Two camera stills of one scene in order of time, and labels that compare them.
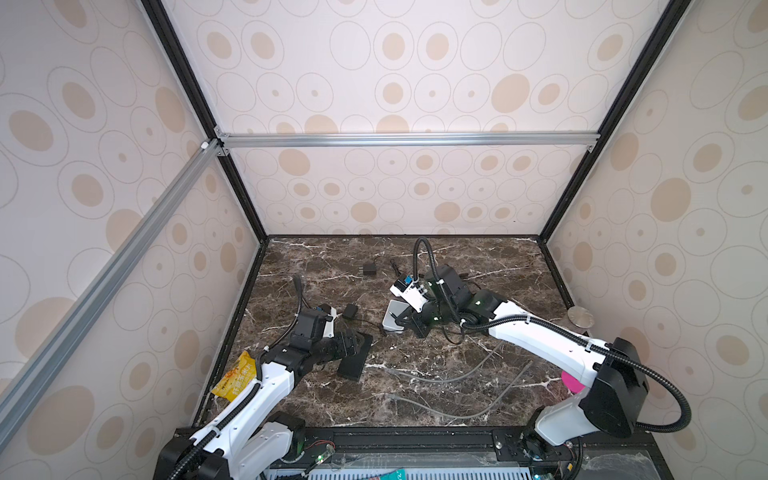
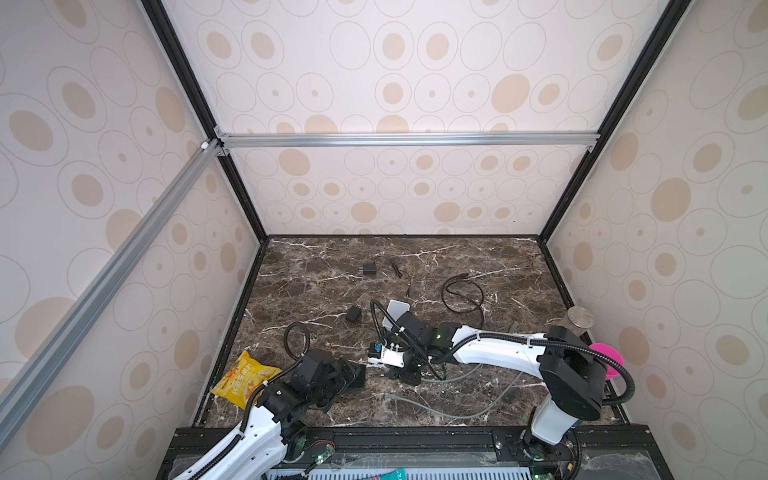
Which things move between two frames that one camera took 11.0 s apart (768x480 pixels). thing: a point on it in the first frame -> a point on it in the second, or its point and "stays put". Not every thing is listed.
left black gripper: x=341 y=349 -> x=340 y=381
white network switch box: x=394 y=309 stays put
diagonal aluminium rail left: x=15 y=389 stays put
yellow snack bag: x=241 y=374 stays put
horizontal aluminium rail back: x=591 y=140 stays put
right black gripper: x=418 y=325 -> x=395 y=373
